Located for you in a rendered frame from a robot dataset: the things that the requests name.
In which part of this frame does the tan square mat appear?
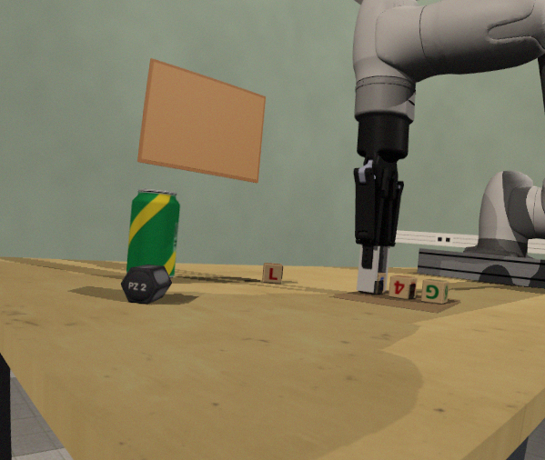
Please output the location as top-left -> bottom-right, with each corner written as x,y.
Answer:
335,290 -> 460,313

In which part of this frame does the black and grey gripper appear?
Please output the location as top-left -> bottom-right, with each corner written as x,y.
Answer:
354,116 -> 409,293

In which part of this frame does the green and yellow drink can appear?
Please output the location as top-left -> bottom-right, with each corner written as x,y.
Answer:
126,189 -> 180,278

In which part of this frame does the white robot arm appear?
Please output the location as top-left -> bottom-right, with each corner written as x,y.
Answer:
353,0 -> 545,259

